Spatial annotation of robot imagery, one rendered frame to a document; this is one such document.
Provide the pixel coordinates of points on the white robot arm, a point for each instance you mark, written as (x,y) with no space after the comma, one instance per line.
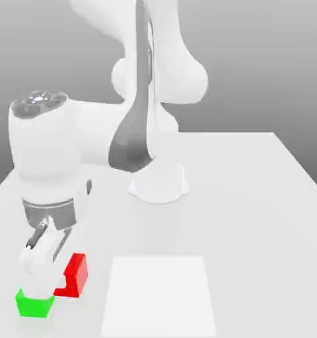
(47,148)

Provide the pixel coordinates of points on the small green cube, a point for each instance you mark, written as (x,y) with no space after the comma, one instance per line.
(34,307)

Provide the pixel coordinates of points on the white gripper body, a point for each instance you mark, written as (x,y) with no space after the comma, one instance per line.
(42,253)

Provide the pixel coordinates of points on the small red cube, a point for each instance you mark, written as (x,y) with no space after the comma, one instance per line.
(78,277)

